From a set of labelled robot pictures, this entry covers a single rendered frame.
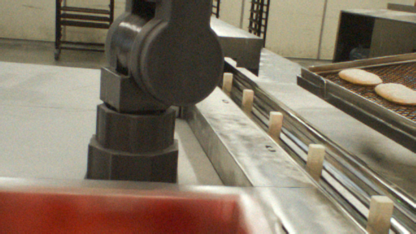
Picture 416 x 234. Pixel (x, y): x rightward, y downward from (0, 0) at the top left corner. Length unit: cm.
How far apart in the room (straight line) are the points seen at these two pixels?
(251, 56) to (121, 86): 63
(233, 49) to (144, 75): 63
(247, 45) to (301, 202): 69
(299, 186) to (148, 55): 17
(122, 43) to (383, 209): 26
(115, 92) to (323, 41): 774
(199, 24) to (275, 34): 751
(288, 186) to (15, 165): 29
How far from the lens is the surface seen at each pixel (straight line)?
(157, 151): 54
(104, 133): 54
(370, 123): 73
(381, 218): 48
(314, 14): 816
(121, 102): 53
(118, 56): 56
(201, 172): 64
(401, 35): 480
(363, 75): 87
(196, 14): 51
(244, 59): 113
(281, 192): 49
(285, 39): 806
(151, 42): 50
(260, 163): 55
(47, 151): 69
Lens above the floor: 102
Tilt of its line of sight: 14 degrees down
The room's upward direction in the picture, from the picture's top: 5 degrees clockwise
